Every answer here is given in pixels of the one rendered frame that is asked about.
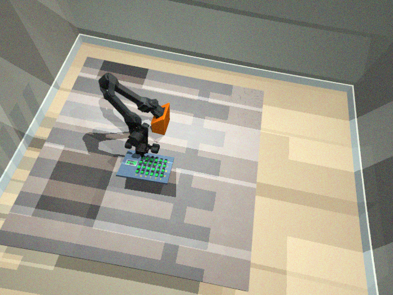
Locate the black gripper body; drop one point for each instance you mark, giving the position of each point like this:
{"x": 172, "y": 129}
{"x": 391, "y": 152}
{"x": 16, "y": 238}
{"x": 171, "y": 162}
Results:
{"x": 154, "y": 148}

